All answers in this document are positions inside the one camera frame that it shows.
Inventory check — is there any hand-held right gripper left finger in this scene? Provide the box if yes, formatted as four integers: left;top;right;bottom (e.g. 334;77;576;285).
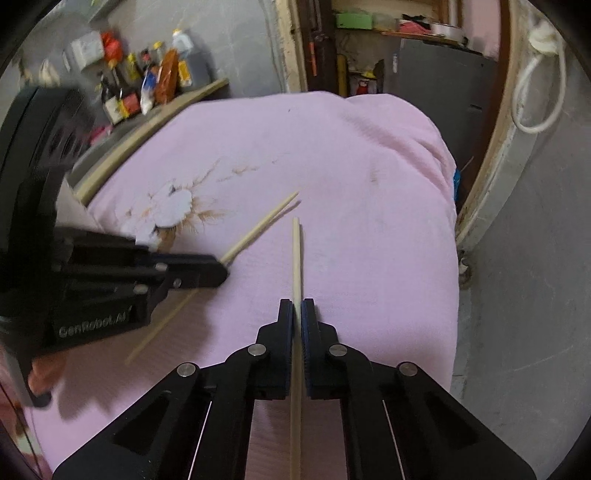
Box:
52;298;296;480

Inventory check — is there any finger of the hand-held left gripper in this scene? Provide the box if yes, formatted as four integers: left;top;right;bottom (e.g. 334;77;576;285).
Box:
55;261;230;325
54;225;221;274

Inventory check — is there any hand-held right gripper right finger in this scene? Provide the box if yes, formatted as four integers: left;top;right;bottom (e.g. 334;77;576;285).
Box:
300;298;537;480

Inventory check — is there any person's left hand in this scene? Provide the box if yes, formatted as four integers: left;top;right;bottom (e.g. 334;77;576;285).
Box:
27;354;65;395

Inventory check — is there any white plastic object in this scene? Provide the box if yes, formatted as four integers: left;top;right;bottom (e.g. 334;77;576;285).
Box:
65;178;105;232

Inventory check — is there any metal sink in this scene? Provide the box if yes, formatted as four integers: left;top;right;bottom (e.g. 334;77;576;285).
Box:
69;124;139;176

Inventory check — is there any dark pump sauce bottle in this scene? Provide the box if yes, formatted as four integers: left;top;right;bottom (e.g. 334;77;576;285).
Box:
99;76;123;124

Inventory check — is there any red label sauce bottle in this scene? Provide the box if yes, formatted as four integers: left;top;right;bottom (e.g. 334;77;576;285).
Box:
117;69;141;118

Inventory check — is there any white plastic bag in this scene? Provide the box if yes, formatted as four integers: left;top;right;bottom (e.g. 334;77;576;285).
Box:
140;69;160;116

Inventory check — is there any red plastic bag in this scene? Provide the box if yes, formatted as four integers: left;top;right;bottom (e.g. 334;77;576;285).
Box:
100;31;123;61

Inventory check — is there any orange snack bag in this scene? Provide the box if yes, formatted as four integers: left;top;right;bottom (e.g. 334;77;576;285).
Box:
154;48;181;104

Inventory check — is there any pink floral blanket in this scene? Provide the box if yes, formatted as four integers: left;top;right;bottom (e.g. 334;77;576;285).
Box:
23;91;462;480

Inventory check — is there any large cooking oil jug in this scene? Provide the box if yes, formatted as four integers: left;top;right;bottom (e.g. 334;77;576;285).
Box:
172;30;208;88

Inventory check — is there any green box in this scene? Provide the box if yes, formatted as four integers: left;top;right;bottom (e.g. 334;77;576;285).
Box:
335;12;372;31

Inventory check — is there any grey cabinet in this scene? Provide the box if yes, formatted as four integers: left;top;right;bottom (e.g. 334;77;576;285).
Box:
399;39;502;185

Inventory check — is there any metal pot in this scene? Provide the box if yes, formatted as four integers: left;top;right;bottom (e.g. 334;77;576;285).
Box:
429;22;465;41

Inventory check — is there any cream rubber glove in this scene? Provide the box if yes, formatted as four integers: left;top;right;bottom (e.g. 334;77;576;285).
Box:
529;25;559;56

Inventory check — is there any white wall box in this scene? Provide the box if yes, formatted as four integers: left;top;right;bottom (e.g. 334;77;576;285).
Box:
70;34;103;65

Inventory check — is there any light wooden door frame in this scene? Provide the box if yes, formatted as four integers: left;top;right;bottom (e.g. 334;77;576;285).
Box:
455;0;522;245

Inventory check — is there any white hose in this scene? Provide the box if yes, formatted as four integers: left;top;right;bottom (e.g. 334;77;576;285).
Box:
510;18;568;134

